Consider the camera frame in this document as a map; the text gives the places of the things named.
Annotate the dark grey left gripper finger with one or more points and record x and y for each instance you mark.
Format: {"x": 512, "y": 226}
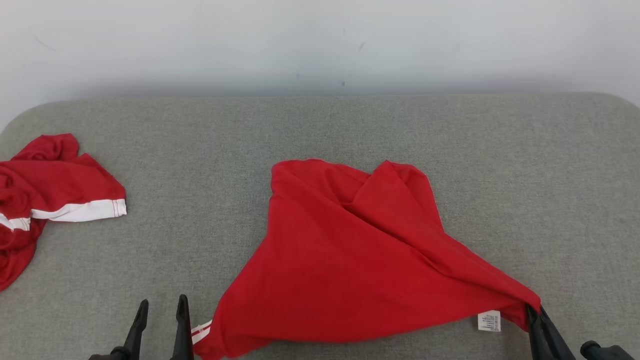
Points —
{"x": 182, "y": 335}
{"x": 136, "y": 335}

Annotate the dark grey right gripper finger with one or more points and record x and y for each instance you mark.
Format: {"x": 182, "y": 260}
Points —
{"x": 539, "y": 345}
{"x": 557, "y": 345}

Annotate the red shorts with white stripe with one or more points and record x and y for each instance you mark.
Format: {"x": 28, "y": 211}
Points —
{"x": 55, "y": 180}

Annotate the red shirt with white tag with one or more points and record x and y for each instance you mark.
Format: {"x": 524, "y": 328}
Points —
{"x": 350, "y": 270}

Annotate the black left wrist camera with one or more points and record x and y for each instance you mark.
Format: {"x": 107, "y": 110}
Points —
{"x": 117, "y": 354}

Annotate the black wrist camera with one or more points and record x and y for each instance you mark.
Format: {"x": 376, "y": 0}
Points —
{"x": 600, "y": 351}
{"x": 117, "y": 354}

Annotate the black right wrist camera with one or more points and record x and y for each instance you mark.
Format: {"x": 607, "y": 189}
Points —
{"x": 600, "y": 351}

